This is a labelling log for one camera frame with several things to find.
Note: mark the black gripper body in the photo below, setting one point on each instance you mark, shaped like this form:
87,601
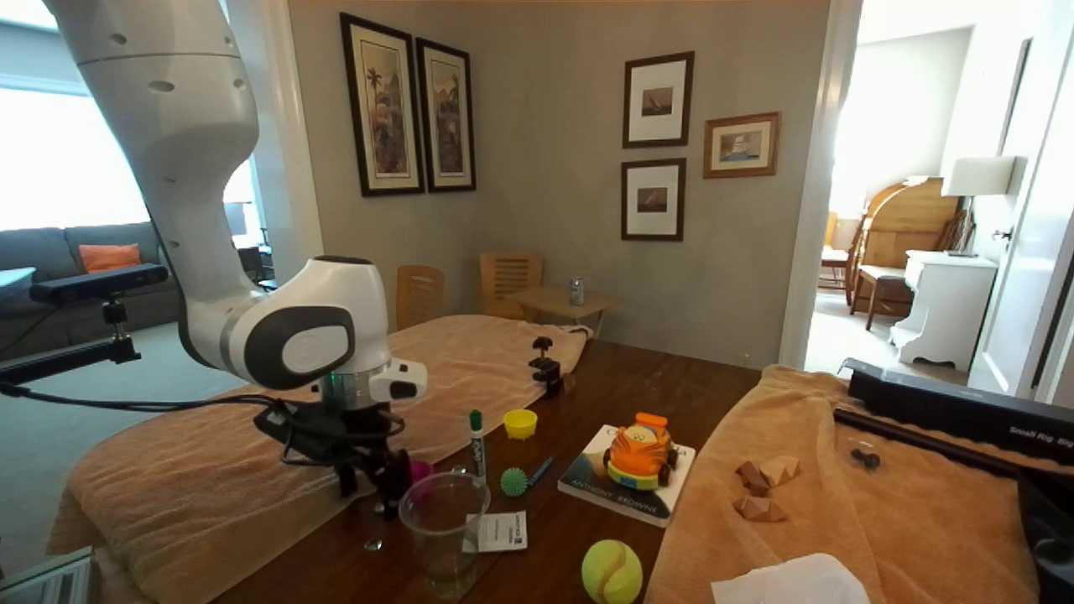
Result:
363,431

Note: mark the clear glass pebble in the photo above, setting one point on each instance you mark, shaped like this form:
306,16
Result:
373,542

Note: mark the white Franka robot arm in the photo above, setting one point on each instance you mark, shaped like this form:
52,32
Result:
190,170

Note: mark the small pink bowl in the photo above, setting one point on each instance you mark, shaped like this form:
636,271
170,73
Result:
422,469

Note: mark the small yellow bowl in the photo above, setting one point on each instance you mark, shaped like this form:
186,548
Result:
523,425

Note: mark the clear glass measuring cup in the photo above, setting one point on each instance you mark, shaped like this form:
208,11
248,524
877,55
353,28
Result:
440,539

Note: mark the green-capped white marker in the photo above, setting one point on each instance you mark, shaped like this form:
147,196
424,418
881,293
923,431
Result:
479,447

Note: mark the white wipe packet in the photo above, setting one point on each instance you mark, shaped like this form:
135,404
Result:
498,532

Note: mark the green spiky ball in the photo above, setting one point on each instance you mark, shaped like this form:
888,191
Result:
516,481

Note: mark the wooden chair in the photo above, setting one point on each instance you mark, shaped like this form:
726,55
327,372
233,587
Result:
419,295
512,278

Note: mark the blue crayon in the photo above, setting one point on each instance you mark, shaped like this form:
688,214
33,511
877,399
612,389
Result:
543,469

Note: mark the plain tan towel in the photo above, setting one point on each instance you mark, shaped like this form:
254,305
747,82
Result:
190,492

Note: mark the black table clamp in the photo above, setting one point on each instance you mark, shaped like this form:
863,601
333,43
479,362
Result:
547,365

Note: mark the Anthony Browne picture book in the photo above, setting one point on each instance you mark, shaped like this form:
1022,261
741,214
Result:
587,483

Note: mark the small wooden side table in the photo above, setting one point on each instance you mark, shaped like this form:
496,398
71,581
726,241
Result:
565,305

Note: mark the yellow-green tennis ball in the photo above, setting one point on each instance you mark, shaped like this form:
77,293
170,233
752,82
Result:
612,570

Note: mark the orange tiger toy car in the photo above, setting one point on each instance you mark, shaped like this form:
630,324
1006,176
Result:
639,455

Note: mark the clear water bottle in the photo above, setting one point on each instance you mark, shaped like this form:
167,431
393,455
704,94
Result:
574,288

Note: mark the orange cushion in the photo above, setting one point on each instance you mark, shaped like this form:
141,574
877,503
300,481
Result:
110,255

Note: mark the tall framed picture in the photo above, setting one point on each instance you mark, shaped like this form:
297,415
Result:
448,115
380,105

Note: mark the grey sofa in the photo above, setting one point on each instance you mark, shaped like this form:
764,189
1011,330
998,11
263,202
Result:
46,302

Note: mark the small wooden block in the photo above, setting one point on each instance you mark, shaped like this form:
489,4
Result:
783,467
759,508
752,476

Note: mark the black framed small picture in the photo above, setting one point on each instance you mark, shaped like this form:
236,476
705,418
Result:
658,97
651,199

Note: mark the white paper sheet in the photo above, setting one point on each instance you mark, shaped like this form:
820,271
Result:
791,581

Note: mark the small dark block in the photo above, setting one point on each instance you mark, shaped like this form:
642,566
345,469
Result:
863,455

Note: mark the brown framed small picture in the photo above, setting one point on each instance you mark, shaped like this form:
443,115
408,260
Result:
742,146

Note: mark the tan towel with blocks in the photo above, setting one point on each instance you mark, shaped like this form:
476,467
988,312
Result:
893,524

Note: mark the wicker armchair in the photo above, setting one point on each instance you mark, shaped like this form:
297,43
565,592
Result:
907,239

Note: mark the long black case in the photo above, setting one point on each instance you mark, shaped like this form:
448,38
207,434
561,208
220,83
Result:
960,420

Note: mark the white cabinet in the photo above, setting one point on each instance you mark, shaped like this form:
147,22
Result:
943,305

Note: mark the white shade lamp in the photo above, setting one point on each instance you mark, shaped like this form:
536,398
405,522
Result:
981,176

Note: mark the white room door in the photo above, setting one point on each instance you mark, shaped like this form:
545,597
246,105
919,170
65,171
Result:
1029,221

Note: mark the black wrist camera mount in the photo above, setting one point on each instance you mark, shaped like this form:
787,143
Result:
292,431

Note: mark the black stereo camera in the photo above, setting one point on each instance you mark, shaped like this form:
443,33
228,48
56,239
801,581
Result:
97,283

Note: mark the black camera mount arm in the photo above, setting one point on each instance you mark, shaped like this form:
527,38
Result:
68,356

